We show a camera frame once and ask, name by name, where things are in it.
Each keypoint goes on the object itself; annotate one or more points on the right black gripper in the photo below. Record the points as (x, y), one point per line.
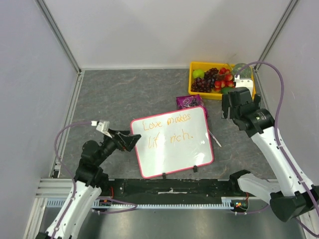
(237, 105)

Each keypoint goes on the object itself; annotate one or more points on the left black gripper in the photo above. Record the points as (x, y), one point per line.
(128, 141)

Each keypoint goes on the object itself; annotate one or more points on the orange capped marker pen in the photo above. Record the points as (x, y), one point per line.
(214, 138)

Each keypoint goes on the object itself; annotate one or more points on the pink framed whiteboard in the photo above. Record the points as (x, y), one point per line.
(172, 142)

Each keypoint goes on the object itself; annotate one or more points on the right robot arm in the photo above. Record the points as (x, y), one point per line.
(295, 193)

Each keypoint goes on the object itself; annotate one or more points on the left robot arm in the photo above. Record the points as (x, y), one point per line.
(88, 183)

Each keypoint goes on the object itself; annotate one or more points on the green mango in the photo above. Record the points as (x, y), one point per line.
(225, 90)

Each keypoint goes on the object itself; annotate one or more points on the red peach cluster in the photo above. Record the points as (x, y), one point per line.
(223, 79)

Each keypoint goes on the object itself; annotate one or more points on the green netted melon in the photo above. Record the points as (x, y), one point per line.
(243, 74)

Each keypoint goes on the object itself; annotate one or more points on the dark purple grape bunch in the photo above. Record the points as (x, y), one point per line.
(206, 84)

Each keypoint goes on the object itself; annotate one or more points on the green apple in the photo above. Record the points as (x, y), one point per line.
(198, 73)

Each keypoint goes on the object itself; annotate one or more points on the purple snack bag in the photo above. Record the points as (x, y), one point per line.
(184, 102)

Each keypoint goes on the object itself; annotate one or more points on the yellow plastic tray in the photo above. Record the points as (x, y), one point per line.
(206, 66)

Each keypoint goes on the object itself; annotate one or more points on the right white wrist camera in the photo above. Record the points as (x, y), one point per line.
(244, 82)

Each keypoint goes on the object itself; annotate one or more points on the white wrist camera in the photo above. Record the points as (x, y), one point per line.
(102, 126)
(244, 82)

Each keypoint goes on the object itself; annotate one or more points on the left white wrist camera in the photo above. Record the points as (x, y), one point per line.
(102, 126)

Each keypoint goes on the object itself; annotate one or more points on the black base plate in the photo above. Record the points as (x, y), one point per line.
(170, 191)

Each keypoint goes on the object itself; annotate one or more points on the light blue cable duct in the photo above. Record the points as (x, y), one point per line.
(226, 204)

